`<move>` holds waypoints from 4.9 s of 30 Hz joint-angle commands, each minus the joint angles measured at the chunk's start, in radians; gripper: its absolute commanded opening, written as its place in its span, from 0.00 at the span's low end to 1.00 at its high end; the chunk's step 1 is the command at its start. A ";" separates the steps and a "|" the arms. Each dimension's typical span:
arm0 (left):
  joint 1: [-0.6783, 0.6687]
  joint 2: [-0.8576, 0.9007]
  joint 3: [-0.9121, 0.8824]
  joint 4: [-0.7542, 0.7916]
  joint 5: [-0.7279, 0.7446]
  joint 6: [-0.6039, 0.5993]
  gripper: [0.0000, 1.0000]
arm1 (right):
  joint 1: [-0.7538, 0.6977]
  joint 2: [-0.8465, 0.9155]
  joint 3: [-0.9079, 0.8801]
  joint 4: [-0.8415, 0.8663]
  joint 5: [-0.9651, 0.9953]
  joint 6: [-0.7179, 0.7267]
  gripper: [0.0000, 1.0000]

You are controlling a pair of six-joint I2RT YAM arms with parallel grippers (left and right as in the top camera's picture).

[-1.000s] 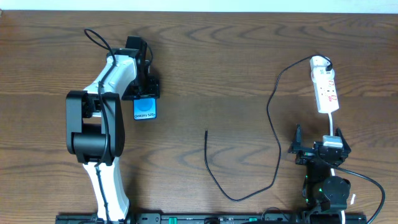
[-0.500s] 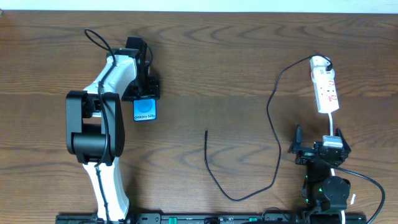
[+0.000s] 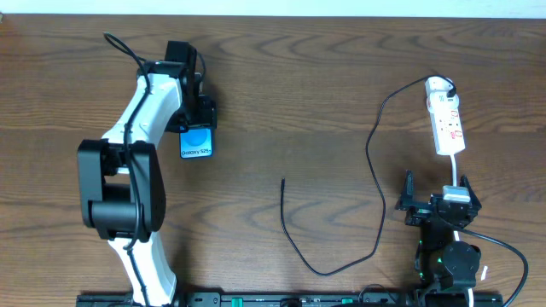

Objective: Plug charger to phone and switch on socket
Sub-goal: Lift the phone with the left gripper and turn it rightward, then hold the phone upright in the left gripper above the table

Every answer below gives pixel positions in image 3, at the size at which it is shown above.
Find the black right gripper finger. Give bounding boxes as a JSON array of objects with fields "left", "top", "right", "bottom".
[
  {"left": 398, "top": 171, "right": 414, "bottom": 204},
  {"left": 460, "top": 175, "right": 482, "bottom": 209}
]

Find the blue Samsung Galaxy smartphone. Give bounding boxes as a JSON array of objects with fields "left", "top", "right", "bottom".
[{"left": 179, "top": 128, "right": 213, "bottom": 159}]

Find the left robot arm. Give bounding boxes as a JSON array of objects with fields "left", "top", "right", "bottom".
[{"left": 76, "top": 32, "right": 218, "bottom": 306}]

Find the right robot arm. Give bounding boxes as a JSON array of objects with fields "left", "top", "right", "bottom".
[{"left": 396, "top": 171, "right": 482, "bottom": 306}]

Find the white USB charger plug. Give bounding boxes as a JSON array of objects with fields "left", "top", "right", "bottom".
[{"left": 425, "top": 75, "right": 456, "bottom": 98}]

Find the white power strip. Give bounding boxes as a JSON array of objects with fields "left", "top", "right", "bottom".
[{"left": 427, "top": 91, "right": 466, "bottom": 156}]

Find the white power strip cord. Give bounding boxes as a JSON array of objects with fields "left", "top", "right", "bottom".
[{"left": 450, "top": 153, "right": 475, "bottom": 307}]

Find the black USB charging cable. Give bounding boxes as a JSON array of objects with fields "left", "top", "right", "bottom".
[{"left": 279, "top": 73, "right": 457, "bottom": 278}]

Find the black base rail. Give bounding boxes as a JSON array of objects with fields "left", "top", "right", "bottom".
[{"left": 75, "top": 291, "right": 503, "bottom": 307}]

